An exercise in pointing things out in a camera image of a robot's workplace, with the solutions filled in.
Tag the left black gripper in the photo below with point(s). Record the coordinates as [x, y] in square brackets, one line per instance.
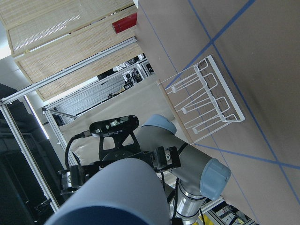
[160, 160]

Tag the light blue plastic cup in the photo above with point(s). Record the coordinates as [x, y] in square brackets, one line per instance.
[126, 192]

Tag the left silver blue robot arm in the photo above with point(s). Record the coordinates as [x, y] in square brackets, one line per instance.
[200, 176]

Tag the red cylinder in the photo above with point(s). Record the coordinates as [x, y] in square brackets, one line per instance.
[125, 23]

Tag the woven wooden screen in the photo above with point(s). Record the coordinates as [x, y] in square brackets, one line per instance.
[48, 36]

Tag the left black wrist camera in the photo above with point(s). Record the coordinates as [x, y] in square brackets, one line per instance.
[114, 126]

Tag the white wire cup holder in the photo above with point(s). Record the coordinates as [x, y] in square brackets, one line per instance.
[201, 100]

